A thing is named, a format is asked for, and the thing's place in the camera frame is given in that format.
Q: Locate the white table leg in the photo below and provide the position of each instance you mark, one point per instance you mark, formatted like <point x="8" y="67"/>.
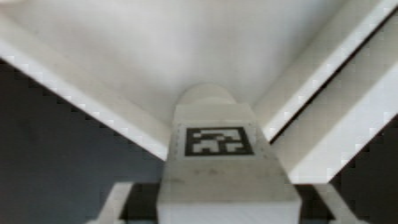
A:
<point x="224" y="184"/>

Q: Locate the white square tabletop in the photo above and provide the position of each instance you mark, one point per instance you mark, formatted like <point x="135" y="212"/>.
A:
<point x="118" y="52"/>

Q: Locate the white U-shaped obstacle fence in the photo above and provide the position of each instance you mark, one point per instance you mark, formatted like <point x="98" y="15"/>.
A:
<point x="347" y="114"/>

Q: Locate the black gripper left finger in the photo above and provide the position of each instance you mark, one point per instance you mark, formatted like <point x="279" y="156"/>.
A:
<point x="130" y="204"/>

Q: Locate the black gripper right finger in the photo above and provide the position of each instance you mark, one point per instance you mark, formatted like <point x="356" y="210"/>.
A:
<point x="326" y="209"/>

